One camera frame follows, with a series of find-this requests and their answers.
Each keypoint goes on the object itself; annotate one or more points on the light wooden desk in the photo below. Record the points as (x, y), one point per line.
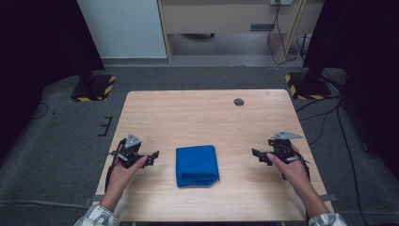
(219, 17)

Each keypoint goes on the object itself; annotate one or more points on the black stand base striped edge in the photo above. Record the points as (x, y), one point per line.
(309, 88)
(94, 89)

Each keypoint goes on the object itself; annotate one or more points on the person's left hand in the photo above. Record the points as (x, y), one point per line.
(120, 179)

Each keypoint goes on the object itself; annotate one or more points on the white power strip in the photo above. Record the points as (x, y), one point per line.
(281, 2)

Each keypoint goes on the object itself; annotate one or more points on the blue cloth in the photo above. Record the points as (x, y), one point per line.
(196, 164)

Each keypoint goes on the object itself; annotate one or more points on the grey round table grommet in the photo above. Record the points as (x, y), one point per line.
(239, 102)

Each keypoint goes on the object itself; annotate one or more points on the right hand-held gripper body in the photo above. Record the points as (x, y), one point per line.
(282, 149)

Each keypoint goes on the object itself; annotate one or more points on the person's right hand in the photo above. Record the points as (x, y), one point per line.
(295, 172)

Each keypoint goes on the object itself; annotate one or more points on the grey tape piece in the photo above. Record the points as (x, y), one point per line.
(92, 200)
(331, 197)

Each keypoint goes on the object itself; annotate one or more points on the white cabinet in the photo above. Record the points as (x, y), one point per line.
(125, 28)

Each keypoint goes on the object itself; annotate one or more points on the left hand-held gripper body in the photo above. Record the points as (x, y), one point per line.
(130, 153)

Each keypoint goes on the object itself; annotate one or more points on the black curtain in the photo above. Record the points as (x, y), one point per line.
(360, 37)
(37, 47)

